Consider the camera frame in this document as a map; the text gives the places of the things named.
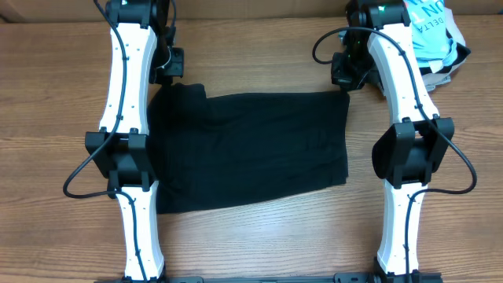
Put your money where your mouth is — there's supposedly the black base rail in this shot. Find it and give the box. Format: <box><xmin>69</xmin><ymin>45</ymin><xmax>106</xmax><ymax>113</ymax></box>
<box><xmin>95</xmin><ymin>273</ymin><xmax>443</xmax><ymax>283</ymax></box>

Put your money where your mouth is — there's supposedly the black t-shirt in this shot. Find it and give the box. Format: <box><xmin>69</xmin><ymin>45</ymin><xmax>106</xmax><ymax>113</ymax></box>
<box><xmin>148</xmin><ymin>83</ymin><xmax>350</xmax><ymax>214</ymax></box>

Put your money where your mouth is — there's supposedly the beige folded garment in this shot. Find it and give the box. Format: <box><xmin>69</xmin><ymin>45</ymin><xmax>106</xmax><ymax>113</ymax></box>
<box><xmin>422</xmin><ymin>8</ymin><xmax>467</xmax><ymax>92</ymax></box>

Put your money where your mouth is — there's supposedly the black folded garment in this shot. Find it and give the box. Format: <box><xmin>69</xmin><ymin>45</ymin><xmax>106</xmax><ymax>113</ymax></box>
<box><xmin>420</xmin><ymin>42</ymin><xmax>471</xmax><ymax>75</ymax></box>

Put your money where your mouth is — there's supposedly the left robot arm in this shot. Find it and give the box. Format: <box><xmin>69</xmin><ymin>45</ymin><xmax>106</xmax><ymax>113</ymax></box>
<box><xmin>85</xmin><ymin>0</ymin><xmax>184</xmax><ymax>282</ymax></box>

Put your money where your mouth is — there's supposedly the light blue printed t-shirt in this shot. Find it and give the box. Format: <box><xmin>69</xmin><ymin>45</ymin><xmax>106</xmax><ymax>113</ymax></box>
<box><xmin>404</xmin><ymin>0</ymin><xmax>457</xmax><ymax>68</ymax></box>

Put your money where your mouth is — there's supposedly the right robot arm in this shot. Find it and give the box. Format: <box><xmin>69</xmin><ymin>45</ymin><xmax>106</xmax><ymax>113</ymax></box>
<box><xmin>331</xmin><ymin>1</ymin><xmax>454</xmax><ymax>283</ymax></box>

